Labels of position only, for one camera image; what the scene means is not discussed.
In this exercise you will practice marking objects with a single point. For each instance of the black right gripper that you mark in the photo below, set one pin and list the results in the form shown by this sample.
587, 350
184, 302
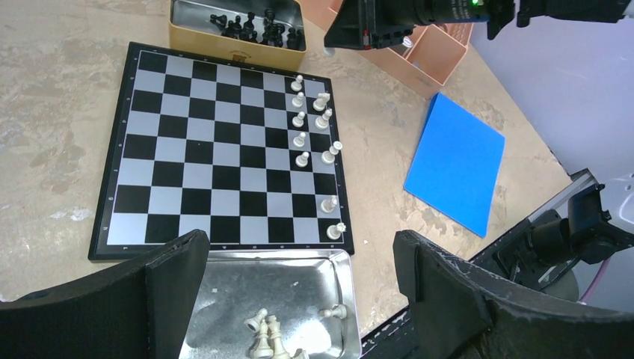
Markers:
365, 25

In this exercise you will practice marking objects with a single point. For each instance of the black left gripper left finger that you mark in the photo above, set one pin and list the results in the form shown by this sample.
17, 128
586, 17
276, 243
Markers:
139, 308

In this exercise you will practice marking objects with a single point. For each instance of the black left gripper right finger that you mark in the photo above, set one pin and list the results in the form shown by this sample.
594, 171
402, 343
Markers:
463, 311

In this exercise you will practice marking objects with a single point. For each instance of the white corner board piece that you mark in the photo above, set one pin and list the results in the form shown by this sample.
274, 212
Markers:
320, 103

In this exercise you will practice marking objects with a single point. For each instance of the white chess pawn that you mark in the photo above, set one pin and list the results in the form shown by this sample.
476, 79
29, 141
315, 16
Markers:
297, 84

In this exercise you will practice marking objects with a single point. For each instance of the white chess bishop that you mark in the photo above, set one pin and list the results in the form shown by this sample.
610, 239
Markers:
322, 122

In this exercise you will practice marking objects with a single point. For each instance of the white chess piece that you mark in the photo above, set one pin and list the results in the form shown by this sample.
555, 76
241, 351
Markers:
329, 156

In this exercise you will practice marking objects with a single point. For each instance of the white knight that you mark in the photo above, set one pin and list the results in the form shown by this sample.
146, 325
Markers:
329, 204

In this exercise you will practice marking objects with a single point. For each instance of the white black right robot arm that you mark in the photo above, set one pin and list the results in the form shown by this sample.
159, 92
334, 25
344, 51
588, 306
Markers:
608, 11

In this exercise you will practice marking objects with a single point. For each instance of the black chess pieces pile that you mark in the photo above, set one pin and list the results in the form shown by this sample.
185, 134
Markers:
268, 33

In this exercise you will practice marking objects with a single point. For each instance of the white chess pieces pile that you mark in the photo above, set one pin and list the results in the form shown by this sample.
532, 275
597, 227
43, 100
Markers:
268, 338

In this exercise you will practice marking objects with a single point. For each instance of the black white chess board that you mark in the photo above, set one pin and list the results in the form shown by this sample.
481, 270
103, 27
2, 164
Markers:
201, 143

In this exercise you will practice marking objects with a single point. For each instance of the pink desk file organizer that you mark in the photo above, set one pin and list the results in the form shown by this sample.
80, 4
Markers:
423, 62

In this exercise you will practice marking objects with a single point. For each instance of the white pawn lying in tin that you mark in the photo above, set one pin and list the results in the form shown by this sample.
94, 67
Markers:
338, 311

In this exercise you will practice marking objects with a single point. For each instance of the blue mat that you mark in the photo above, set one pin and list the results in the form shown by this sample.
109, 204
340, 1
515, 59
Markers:
456, 164

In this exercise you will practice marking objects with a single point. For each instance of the silver lilac metal tin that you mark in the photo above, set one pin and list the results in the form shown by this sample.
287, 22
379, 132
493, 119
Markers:
293, 285

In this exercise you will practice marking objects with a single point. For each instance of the yellow metal tin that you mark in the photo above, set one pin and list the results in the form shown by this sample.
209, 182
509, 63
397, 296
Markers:
191, 31

